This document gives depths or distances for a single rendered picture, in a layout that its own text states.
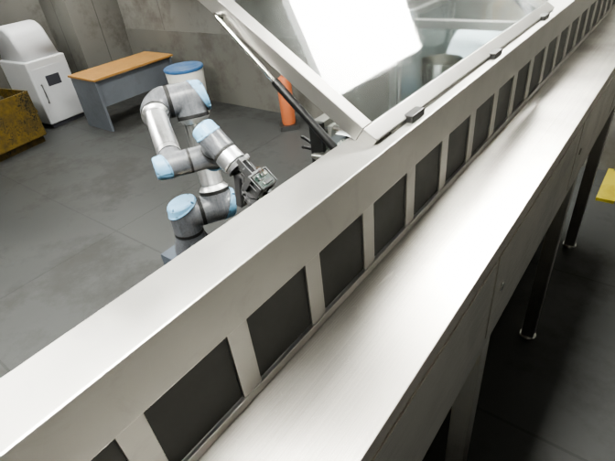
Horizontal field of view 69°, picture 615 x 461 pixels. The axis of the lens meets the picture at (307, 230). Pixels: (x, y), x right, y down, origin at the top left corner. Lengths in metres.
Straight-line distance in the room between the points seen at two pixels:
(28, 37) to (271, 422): 6.67
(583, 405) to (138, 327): 2.29
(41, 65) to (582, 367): 6.49
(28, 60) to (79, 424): 6.58
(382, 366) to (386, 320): 0.09
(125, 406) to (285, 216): 0.28
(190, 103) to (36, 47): 5.40
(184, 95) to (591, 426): 2.20
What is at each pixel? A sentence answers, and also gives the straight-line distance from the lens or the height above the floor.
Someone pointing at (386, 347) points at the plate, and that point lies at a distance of 0.69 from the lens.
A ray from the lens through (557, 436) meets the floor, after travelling 2.43.
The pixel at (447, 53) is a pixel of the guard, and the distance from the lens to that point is 1.12.
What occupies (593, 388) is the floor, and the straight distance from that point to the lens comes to 2.65.
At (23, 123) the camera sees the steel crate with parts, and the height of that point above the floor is 0.33.
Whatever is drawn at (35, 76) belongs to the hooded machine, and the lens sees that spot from 6.90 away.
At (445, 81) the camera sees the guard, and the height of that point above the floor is 1.67.
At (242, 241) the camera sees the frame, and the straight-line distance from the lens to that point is 0.55.
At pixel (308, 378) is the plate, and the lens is 0.66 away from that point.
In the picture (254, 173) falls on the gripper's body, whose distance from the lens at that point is 1.27.
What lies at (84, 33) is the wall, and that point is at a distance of 7.52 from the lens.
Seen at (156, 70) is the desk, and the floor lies 0.50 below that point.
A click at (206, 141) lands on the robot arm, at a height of 1.48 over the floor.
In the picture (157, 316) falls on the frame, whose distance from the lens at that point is 0.49.
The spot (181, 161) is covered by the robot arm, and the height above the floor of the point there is 1.42.
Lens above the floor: 1.97
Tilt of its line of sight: 35 degrees down
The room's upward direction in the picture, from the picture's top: 7 degrees counter-clockwise
